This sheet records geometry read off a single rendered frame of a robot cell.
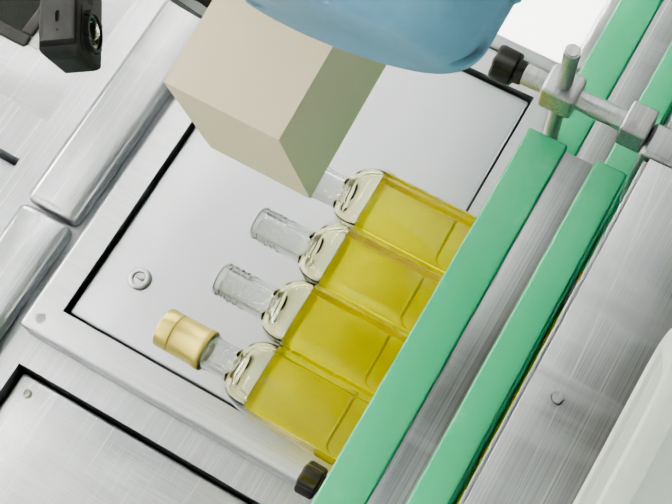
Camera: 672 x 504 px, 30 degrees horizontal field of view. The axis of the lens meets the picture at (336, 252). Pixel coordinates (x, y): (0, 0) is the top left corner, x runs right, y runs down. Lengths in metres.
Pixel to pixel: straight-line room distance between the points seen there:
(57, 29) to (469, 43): 0.34
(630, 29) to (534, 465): 0.42
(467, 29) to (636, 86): 0.57
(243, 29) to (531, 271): 0.30
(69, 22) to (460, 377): 0.35
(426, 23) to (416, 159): 0.72
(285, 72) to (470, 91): 0.57
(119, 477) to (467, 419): 0.42
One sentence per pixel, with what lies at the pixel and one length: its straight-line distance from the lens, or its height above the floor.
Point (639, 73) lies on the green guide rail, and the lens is 1.09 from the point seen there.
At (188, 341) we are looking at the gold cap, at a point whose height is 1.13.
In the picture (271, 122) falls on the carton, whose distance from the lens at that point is 0.69.
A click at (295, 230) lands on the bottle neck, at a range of 1.04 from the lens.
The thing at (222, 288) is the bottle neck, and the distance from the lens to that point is 1.03.
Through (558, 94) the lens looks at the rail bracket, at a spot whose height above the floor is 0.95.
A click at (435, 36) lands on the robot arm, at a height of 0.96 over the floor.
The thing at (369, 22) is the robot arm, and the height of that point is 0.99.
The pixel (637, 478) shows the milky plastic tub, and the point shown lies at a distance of 0.45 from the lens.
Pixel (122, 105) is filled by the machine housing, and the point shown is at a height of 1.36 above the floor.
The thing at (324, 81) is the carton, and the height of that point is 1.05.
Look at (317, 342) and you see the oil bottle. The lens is 0.99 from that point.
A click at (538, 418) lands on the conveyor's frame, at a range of 0.85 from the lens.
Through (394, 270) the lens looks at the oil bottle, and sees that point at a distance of 1.01.
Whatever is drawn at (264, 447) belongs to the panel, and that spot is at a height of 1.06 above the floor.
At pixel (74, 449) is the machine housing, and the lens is 1.20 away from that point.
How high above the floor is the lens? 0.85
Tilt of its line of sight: 12 degrees up
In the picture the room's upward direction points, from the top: 62 degrees counter-clockwise
